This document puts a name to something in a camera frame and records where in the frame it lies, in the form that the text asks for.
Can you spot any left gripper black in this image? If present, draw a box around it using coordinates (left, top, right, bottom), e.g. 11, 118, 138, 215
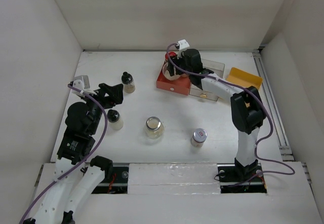
81, 82, 123, 134

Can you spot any red lid sauce jar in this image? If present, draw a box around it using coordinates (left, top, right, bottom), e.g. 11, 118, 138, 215
165, 51, 177, 63

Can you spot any black knob cap bottle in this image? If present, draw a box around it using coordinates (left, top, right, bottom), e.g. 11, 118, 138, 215
121, 71, 135, 93

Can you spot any yellow tray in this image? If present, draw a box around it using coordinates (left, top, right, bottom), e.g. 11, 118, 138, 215
226, 67, 263, 90

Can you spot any wide clear glass jar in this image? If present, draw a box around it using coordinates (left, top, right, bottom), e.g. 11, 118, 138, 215
162, 63, 189, 82

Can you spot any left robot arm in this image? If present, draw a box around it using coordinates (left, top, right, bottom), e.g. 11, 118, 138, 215
20, 80, 124, 223

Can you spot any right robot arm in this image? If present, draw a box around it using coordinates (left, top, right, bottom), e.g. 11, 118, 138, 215
166, 49, 266, 181

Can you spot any silver lid small jar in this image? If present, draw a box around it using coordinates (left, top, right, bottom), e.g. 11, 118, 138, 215
191, 128, 207, 147

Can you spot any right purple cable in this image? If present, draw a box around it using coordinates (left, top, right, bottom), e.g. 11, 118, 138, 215
166, 43, 297, 188

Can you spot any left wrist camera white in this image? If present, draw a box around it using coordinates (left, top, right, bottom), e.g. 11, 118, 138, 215
69, 75, 90, 97

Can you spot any black cap white bottle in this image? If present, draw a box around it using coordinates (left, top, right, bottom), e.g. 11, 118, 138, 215
107, 109, 124, 130

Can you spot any clear plastic tray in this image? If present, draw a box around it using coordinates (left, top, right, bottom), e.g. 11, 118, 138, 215
189, 59, 225, 102

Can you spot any red tray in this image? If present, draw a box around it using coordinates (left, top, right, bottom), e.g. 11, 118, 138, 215
156, 62, 191, 96

